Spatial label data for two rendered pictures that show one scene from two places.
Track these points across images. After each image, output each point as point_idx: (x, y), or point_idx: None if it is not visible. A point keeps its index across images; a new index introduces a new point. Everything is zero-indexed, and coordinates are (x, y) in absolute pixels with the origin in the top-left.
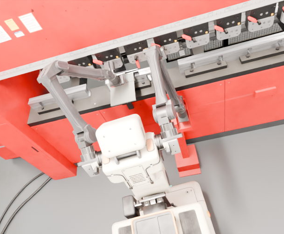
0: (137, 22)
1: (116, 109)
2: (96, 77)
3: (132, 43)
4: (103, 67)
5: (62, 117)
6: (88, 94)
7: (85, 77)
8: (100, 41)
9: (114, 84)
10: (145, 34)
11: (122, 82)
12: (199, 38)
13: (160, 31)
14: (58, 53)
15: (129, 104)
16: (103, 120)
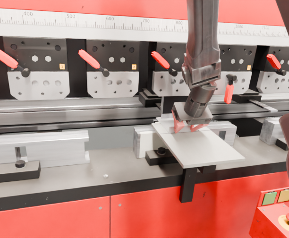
0: (262, 0)
1: (150, 199)
2: (211, 43)
3: (235, 45)
4: (158, 83)
5: None
6: (85, 157)
7: (203, 13)
8: (182, 14)
9: (192, 114)
10: (261, 33)
11: (209, 116)
12: None
13: (285, 38)
14: (78, 6)
15: (190, 186)
16: (105, 229)
